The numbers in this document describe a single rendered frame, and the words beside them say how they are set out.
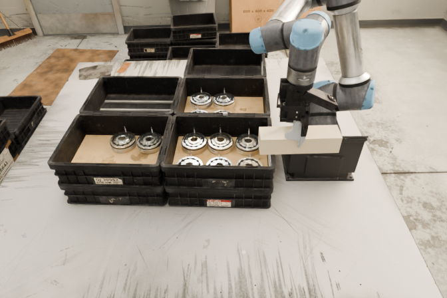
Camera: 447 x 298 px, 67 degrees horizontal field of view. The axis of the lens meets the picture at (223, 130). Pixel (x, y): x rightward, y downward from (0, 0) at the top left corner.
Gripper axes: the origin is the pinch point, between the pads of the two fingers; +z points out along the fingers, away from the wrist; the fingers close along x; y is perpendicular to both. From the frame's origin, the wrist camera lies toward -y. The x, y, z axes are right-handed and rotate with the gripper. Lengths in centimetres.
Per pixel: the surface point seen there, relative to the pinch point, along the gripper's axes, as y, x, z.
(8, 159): 148, -64, 68
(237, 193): 18.7, -2.2, 28.5
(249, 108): 11, -50, 26
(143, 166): 51, -4, 16
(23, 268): 91, 19, 38
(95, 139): 77, -31, 25
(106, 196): 68, -6, 32
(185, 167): 36.4, -3.3, 15.8
